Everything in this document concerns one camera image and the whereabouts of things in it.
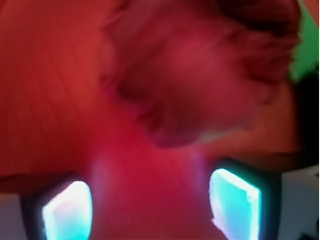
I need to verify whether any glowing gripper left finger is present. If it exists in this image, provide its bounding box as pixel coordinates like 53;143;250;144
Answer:
23;174;93;240

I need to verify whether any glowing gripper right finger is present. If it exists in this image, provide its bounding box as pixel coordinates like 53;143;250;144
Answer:
208;159;282;240

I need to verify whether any green rectangular block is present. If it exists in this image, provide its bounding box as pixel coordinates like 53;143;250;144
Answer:
290;0;320;83

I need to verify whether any red plastic tray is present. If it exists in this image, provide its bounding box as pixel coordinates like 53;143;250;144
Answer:
0;0;300;240

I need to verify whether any red paper ball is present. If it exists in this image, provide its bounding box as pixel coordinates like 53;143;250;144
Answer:
100;0;301;148

